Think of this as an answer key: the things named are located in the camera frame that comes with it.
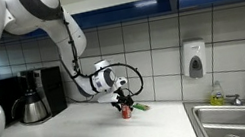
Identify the stainless steel coffee carafe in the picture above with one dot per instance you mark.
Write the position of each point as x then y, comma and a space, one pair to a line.
33, 109

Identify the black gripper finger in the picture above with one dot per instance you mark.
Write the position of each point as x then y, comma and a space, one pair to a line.
116, 106
130, 102

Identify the green snack packet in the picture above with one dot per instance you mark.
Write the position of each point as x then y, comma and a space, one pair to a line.
141, 106

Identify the red soda can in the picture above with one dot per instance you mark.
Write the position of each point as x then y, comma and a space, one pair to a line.
126, 111

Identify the white wall soap dispenser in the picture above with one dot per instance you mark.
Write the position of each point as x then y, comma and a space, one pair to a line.
193, 57

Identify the black coffee maker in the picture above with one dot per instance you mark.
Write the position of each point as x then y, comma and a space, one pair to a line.
50, 89

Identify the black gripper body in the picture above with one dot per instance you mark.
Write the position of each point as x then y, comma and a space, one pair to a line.
121, 96

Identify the yellow dish soap bottle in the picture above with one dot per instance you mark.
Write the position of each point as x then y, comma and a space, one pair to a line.
216, 96

